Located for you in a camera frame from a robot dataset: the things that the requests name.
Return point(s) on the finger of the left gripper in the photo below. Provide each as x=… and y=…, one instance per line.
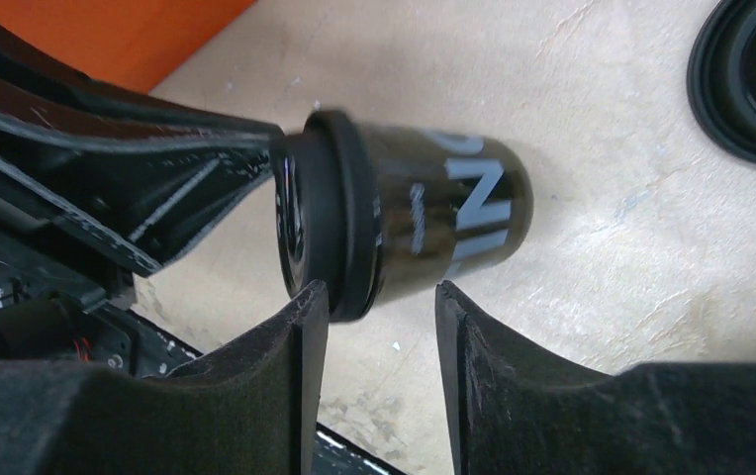
x=57, y=85

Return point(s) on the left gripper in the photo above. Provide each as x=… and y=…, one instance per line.
x=81, y=193

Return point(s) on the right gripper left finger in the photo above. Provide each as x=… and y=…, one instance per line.
x=40, y=402

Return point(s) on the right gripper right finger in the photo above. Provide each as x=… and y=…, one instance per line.
x=514, y=407

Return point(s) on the orange paper bag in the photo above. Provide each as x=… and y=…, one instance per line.
x=131, y=43

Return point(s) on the black cup lid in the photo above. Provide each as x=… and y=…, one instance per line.
x=721, y=78
x=327, y=224

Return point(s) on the black cup lid front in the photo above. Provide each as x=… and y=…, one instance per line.
x=721, y=78

